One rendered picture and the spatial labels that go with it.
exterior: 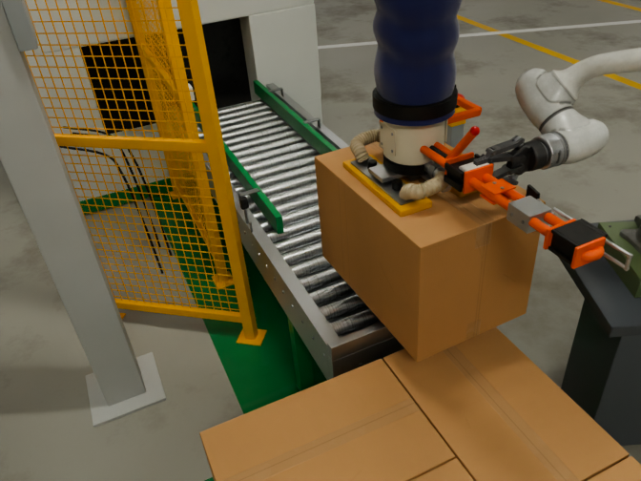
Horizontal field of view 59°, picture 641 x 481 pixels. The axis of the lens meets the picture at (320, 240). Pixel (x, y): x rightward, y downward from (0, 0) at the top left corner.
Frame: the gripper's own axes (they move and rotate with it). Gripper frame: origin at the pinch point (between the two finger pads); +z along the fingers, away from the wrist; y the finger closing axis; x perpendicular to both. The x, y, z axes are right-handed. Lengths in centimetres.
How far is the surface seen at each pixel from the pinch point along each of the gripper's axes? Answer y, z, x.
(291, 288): 60, 34, 51
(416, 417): 65, 23, -13
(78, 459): 120, 124, 65
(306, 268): 66, 22, 65
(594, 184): 120, -193, 118
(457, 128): 28, -50, 73
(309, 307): 60, 33, 38
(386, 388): 65, 25, 0
